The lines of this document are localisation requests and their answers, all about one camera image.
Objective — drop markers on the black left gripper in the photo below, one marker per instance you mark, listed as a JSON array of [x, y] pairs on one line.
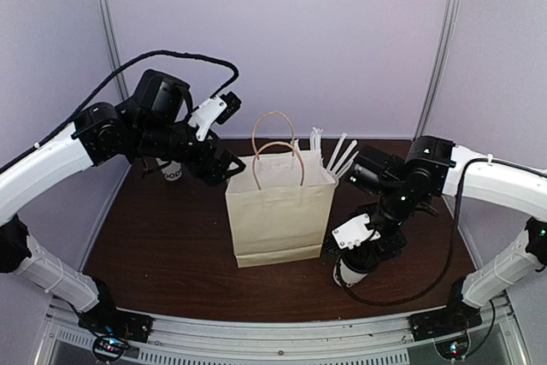
[[214, 173]]

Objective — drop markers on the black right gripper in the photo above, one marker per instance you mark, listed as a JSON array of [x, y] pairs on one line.
[[385, 250]]

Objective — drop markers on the white paper coffee cup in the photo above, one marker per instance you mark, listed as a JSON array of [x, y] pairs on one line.
[[344, 274]]

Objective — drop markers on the brown paper takeout bag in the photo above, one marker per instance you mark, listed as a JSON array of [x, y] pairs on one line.
[[279, 206]]

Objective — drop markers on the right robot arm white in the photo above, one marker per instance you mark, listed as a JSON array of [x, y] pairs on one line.
[[404, 186]]

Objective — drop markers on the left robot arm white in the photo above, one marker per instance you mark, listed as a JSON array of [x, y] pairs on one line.
[[63, 219]]

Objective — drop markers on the stack of white paper cups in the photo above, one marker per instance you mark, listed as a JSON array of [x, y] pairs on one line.
[[170, 170]]

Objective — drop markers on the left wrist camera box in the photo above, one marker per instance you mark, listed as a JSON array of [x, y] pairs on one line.
[[159, 97]]

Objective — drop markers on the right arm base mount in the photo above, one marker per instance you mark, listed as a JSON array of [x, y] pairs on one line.
[[448, 325]]

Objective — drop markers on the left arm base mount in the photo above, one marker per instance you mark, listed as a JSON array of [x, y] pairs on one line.
[[113, 329]]

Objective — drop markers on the aluminium front rail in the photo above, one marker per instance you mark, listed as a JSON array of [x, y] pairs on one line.
[[377, 340]]

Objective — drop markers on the left aluminium corner post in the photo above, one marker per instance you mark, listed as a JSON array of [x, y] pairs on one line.
[[109, 33]]

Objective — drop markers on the aluminium corner post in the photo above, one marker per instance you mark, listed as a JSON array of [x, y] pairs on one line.
[[451, 10], [109, 33]]

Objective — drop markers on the right aluminium corner post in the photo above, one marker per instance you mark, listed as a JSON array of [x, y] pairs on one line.
[[451, 10]]

